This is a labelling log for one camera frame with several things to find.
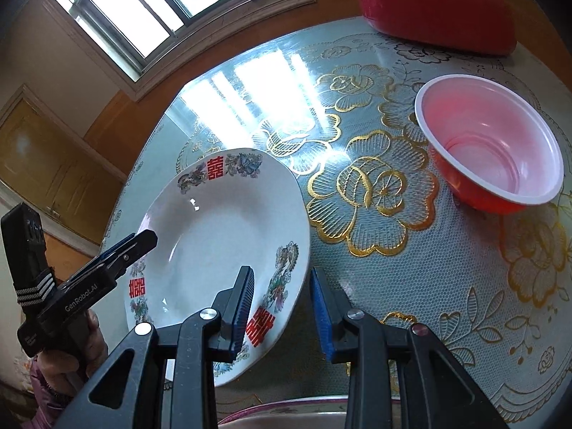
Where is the window with frame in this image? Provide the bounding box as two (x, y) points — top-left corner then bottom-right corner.
(49, 0), (314, 101)

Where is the purple-rimmed white plate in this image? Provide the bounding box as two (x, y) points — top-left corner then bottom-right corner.
(217, 394), (404, 429)

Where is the black tracking camera box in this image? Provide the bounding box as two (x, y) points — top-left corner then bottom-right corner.
(1, 202), (56, 313)

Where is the red electric cooking pot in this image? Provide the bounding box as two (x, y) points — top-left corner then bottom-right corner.
(358, 0), (517, 56)

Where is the small floral double-happiness plate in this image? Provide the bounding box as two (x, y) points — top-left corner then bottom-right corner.
(125, 148), (310, 386)

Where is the red plastic bowl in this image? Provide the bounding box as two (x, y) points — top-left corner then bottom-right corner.
(414, 75), (564, 215)

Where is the person's left hand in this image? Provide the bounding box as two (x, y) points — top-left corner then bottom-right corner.
(37, 309), (109, 396)

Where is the wooden door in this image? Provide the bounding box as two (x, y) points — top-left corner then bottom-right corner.
(1, 84), (127, 245)

